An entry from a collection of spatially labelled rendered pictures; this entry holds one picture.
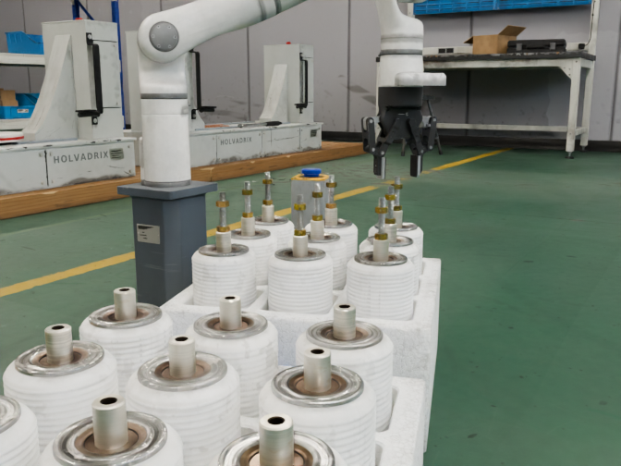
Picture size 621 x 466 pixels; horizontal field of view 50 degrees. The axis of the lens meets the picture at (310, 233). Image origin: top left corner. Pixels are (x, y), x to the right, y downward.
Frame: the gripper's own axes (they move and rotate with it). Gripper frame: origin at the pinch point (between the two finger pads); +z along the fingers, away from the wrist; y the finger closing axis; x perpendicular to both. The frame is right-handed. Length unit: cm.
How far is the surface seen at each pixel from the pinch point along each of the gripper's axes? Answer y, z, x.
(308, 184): 7.3, 5.0, -22.3
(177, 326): 41.2, 19.7, 8.6
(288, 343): 28.0, 20.7, 18.4
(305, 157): -117, 31, -311
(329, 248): 16.5, 10.7, 7.2
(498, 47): -295, -46, -339
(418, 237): -1.6, 11.1, 4.5
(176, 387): 50, 10, 50
